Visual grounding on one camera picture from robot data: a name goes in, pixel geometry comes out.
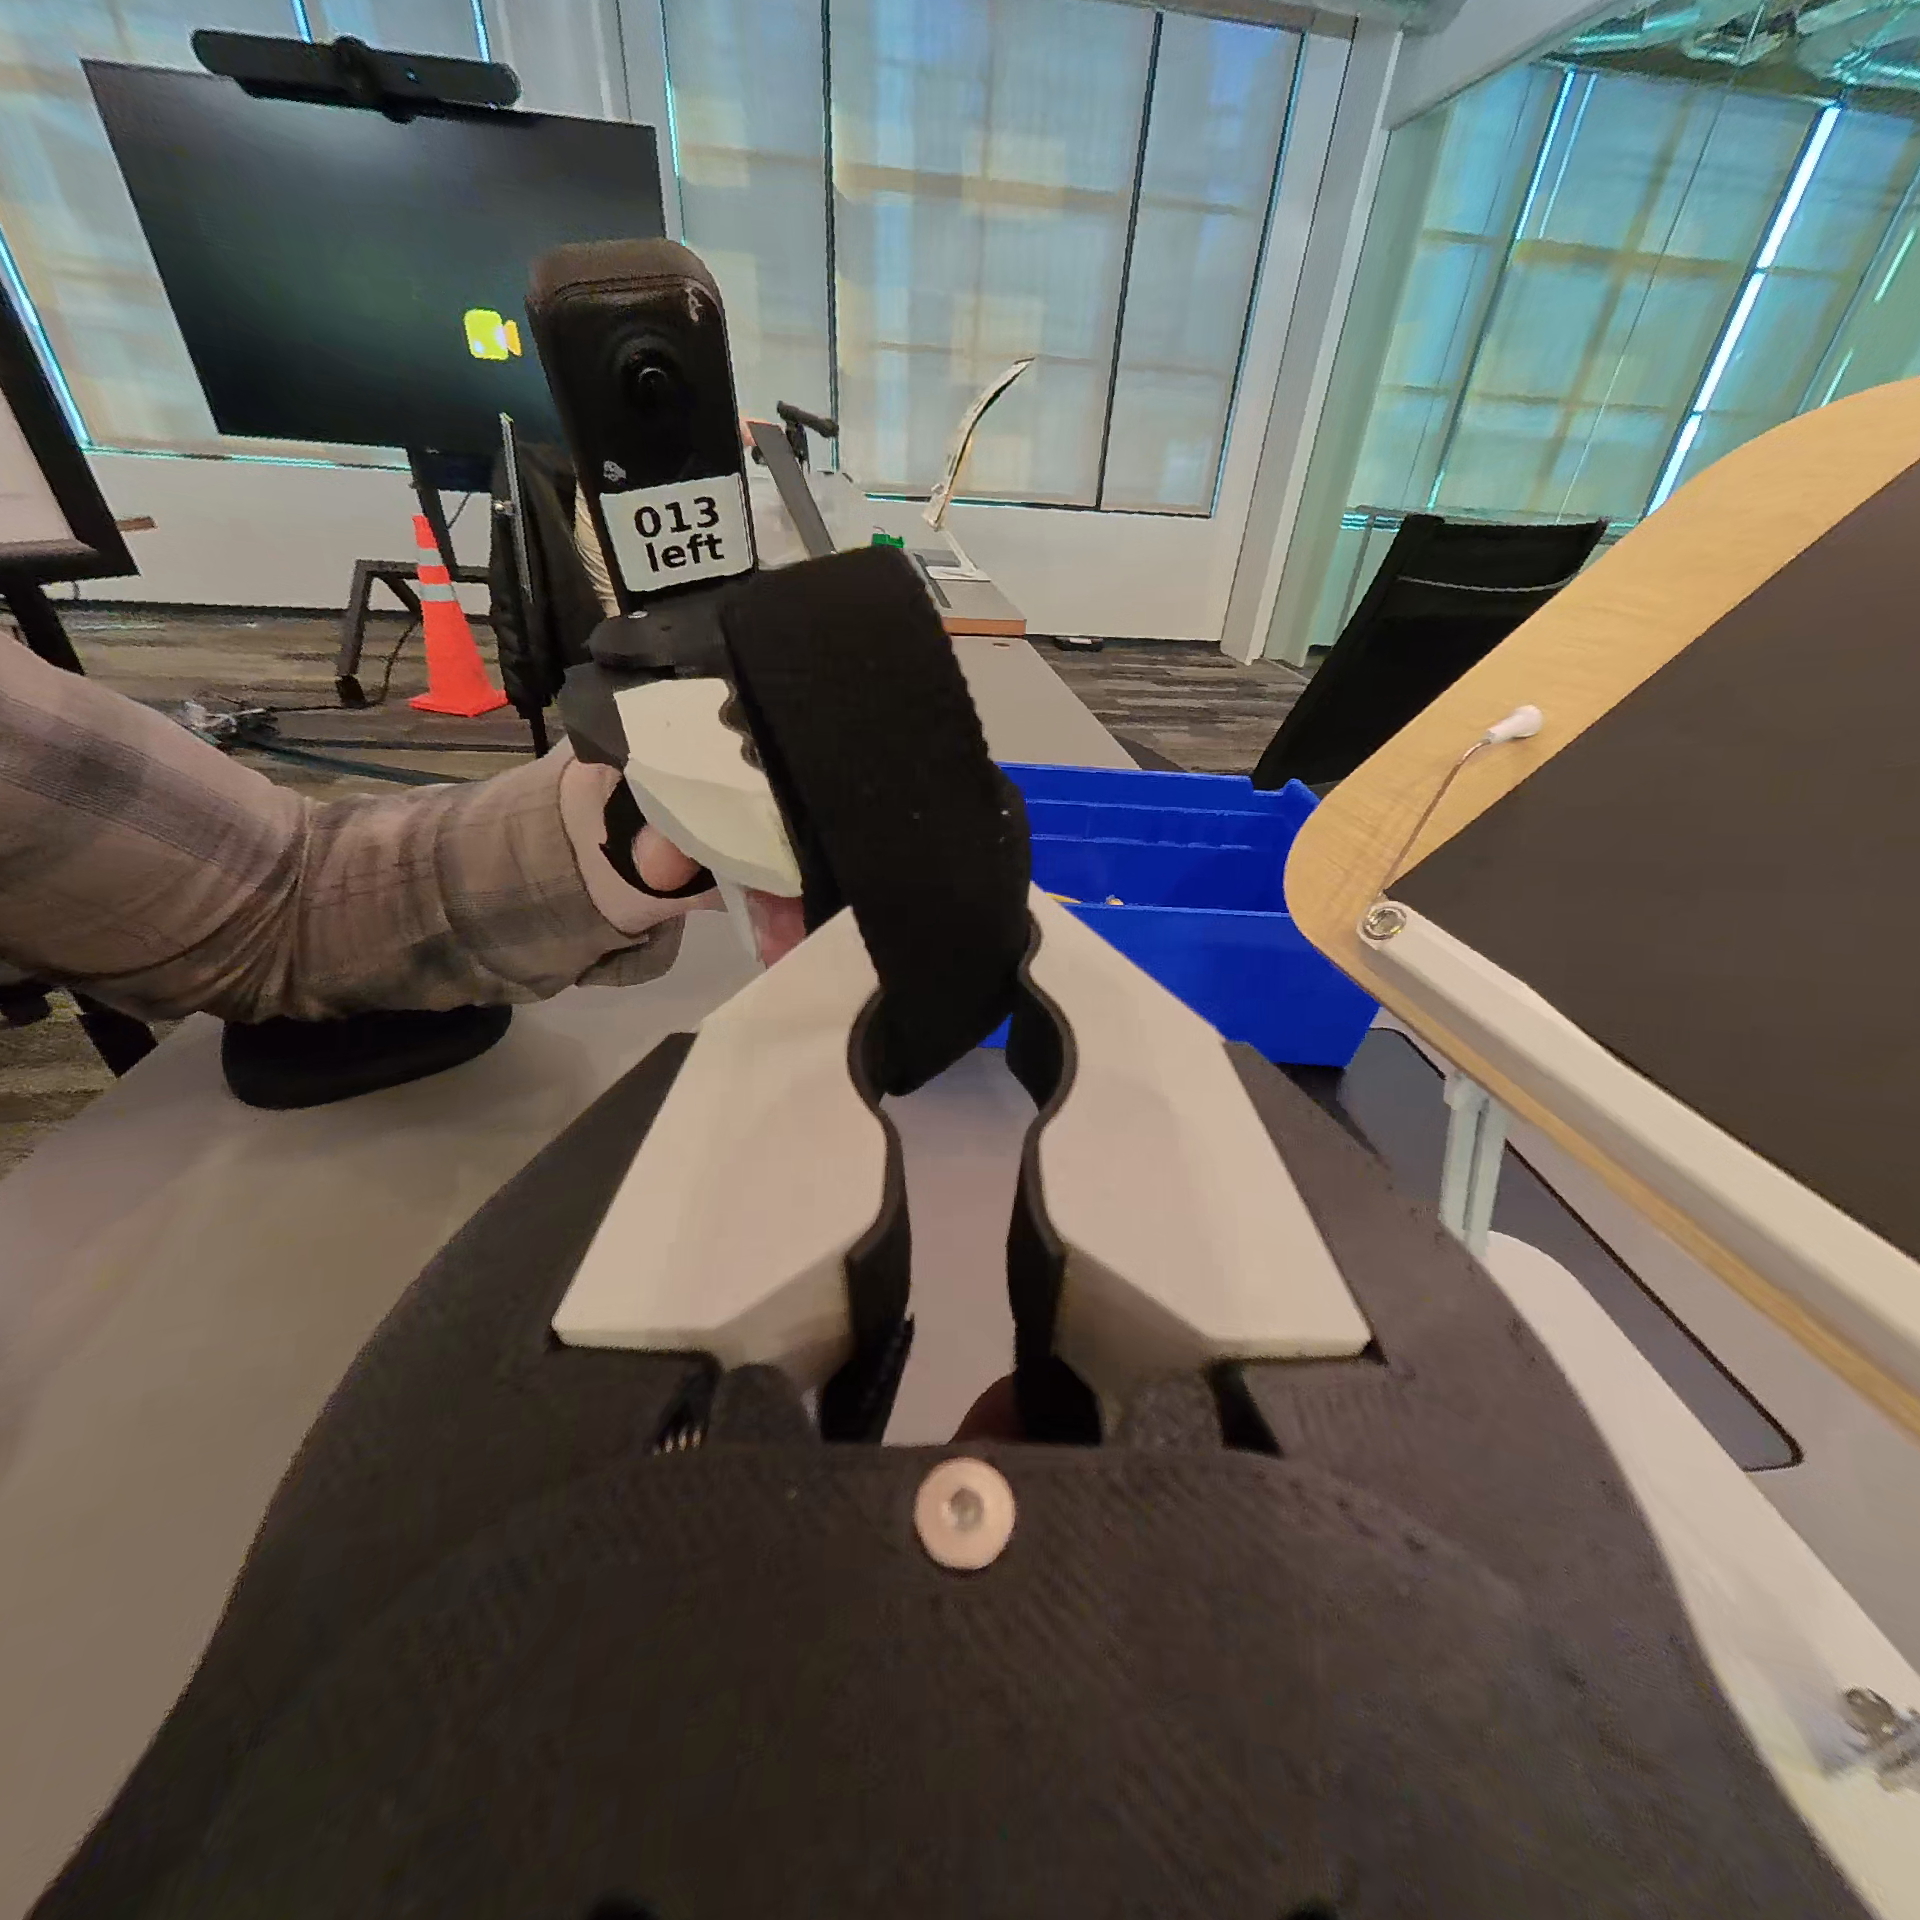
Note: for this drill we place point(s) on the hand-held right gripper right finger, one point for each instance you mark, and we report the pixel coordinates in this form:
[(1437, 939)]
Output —
[(1187, 1200)]

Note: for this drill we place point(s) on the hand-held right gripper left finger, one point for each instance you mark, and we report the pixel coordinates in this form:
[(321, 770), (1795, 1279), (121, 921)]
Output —
[(721, 1200)]

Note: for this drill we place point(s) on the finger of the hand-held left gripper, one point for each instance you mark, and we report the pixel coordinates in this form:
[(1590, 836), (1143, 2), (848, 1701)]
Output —
[(699, 766)]

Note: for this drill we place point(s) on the blue plastic bin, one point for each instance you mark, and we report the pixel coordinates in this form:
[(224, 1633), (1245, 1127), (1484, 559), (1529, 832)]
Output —
[(1201, 930)]

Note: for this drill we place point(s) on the person's left forearm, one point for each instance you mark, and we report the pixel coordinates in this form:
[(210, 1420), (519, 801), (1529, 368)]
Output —
[(299, 884)]

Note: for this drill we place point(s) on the person's left hand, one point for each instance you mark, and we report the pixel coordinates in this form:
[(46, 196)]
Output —
[(664, 857)]

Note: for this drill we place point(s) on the black hanging jacket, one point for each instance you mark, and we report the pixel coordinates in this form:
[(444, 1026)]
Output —
[(534, 598)]

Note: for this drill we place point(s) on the orange traffic cone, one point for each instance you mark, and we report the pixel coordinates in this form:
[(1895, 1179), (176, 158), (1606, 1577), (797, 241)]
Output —
[(450, 657)]

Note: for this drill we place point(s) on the black monitor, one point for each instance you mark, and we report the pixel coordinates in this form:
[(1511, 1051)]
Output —
[(331, 272)]

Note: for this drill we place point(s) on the curled white paper strip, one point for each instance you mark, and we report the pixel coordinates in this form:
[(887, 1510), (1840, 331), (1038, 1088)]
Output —
[(977, 436)]

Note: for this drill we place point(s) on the black chair armrest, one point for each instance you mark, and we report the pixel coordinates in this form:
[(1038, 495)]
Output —
[(359, 1056)]

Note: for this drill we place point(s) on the black webcam bar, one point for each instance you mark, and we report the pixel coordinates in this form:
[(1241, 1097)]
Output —
[(359, 70)]

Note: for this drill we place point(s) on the black visitor chair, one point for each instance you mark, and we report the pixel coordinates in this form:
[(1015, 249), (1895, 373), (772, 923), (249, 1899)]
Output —
[(1427, 644)]

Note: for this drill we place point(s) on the black-faced wooden board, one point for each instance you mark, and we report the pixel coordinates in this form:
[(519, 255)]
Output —
[(1724, 838)]

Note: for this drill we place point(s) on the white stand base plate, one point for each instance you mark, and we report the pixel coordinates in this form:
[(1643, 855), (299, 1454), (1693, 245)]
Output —
[(1724, 1575)]

